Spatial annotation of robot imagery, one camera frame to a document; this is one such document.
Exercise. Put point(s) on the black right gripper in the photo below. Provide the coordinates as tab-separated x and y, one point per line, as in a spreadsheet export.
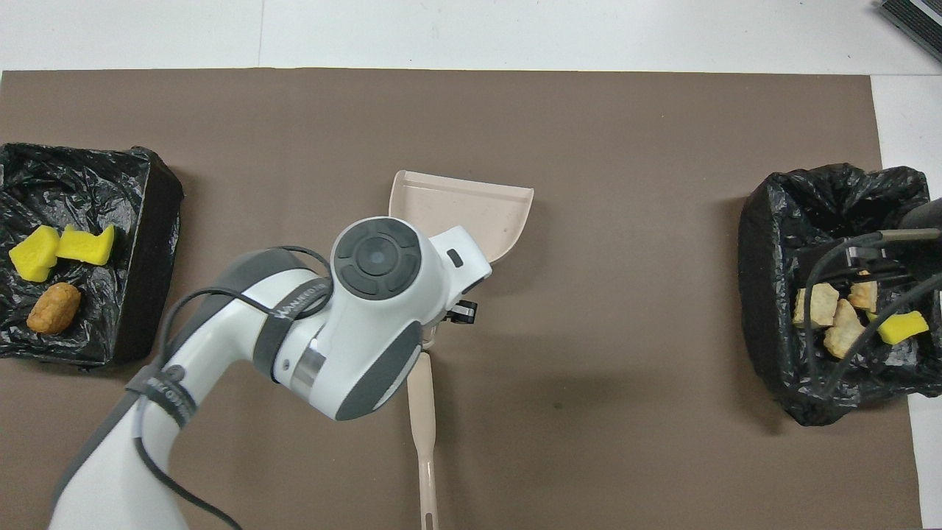
923	213

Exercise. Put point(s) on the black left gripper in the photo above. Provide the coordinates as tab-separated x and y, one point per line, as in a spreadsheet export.
462	311

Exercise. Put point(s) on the pale croissant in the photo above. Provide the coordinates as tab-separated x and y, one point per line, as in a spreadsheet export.
817	303

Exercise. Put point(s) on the small striped croissant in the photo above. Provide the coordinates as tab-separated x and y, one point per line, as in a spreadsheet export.
865	296

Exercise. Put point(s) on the large striped croissant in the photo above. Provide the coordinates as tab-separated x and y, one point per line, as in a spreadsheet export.
843	335

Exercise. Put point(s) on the yellow sponge wedge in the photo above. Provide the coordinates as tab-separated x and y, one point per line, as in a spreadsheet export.
904	327

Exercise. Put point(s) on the beige plastic dustpan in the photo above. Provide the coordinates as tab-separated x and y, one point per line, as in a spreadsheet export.
464	213

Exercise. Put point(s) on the beige hand brush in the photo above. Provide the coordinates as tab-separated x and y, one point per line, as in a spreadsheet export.
423	412

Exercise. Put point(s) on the yellow sponge with notch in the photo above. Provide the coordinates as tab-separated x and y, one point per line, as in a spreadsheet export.
87	246

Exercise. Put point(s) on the brown bread roll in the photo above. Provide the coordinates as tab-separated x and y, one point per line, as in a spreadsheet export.
54	308

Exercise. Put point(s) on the yellow sponge chunk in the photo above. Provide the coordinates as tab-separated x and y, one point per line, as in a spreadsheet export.
33	254

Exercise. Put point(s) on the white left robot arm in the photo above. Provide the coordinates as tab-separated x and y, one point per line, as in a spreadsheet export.
375	258

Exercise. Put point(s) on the open bin with black bag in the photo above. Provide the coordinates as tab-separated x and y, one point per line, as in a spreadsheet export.
780	294

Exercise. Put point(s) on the flat bin with black bag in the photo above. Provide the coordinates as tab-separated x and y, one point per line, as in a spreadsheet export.
110	191

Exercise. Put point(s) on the brown table mat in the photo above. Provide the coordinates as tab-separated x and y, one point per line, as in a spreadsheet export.
589	442

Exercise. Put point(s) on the dark ribbed object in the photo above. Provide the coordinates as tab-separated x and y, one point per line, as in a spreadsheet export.
916	22

